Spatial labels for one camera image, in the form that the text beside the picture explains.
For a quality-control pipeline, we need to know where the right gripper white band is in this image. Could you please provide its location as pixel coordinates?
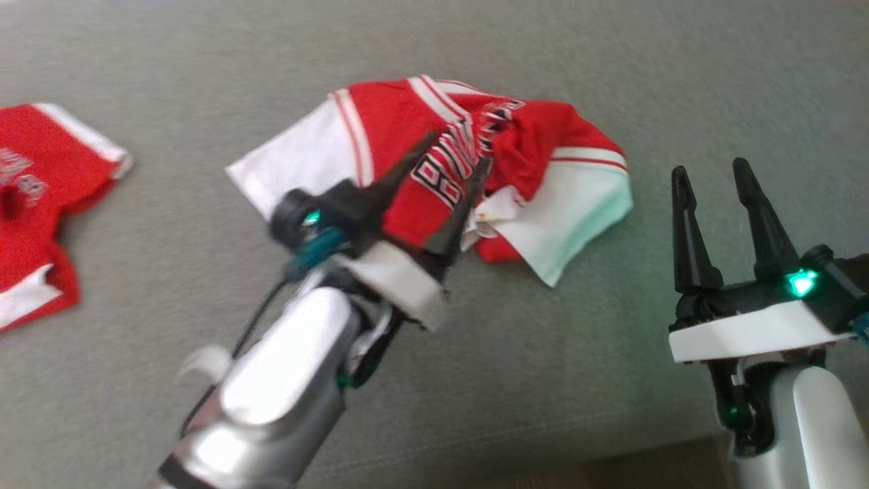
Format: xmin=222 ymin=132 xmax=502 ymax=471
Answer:
xmin=668 ymin=157 xmax=857 ymax=365

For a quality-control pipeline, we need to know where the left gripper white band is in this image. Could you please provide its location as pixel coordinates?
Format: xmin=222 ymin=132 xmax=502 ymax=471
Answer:
xmin=338 ymin=132 xmax=494 ymax=332

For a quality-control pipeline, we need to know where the red and white basketball jersey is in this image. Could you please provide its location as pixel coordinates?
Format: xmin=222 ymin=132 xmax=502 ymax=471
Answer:
xmin=225 ymin=75 xmax=635 ymax=288

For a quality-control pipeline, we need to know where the grey fabric sofa seat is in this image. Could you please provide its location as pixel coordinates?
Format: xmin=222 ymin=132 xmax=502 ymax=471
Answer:
xmin=0 ymin=0 xmax=869 ymax=489

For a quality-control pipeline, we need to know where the red jersey with lettering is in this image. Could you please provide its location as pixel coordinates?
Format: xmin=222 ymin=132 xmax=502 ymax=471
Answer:
xmin=0 ymin=103 xmax=134 ymax=332

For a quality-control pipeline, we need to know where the black cable with teal plug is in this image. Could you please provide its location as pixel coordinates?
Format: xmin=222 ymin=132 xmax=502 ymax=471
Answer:
xmin=179 ymin=226 xmax=348 ymax=437

